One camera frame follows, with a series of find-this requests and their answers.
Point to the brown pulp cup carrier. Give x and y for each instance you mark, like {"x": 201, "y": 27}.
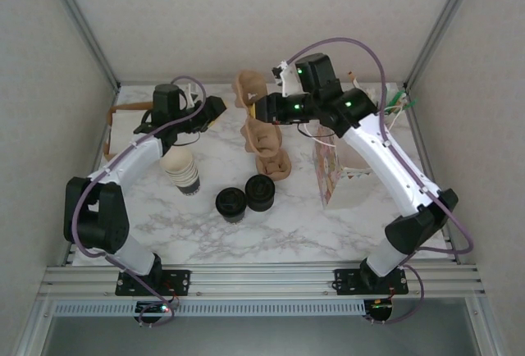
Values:
{"x": 246, "y": 85}
{"x": 279, "y": 169}

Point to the beige paper cup stack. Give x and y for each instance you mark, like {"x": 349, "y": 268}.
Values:
{"x": 180, "y": 167}

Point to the cartoon animal print paper bag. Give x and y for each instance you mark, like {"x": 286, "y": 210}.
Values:
{"x": 328, "y": 175}

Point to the black plastic cup lid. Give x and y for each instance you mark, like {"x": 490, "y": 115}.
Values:
{"x": 231, "y": 200}
{"x": 259, "y": 188}

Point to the dark sleeved paper coffee cup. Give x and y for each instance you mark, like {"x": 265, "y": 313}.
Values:
{"x": 260, "y": 207}
{"x": 233, "y": 218}

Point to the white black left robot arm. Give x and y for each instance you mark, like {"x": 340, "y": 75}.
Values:
{"x": 131, "y": 159}

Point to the brown cardboard napkin tray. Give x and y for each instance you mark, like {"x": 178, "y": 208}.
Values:
{"x": 131, "y": 108}

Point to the brown paper wrapped straw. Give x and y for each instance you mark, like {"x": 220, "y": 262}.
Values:
{"x": 354, "y": 80}

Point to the white paper napkins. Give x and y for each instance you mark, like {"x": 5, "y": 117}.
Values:
{"x": 123, "y": 126}

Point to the green wrapped straw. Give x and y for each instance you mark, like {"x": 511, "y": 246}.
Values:
{"x": 408, "y": 103}
{"x": 398, "y": 96}

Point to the controller board with LED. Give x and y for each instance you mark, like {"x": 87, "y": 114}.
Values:
{"x": 153, "y": 308}
{"x": 379, "y": 308}

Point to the aluminium back frame rail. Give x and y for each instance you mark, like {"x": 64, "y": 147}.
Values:
{"x": 135, "y": 83}

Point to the aluminium frame post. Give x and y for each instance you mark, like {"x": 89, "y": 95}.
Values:
{"x": 441, "y": 24}
{"x": 87, "y": 32}

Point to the aluminium side frame rail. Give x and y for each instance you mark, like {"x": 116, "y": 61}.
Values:
{"x": 426, "y": 159}

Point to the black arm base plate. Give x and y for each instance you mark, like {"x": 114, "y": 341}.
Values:
{"x": 180, "y": 282}
{"x": 348, "y": 282}

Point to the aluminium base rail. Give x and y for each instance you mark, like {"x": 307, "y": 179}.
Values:
{"x": 266, "y": 280}

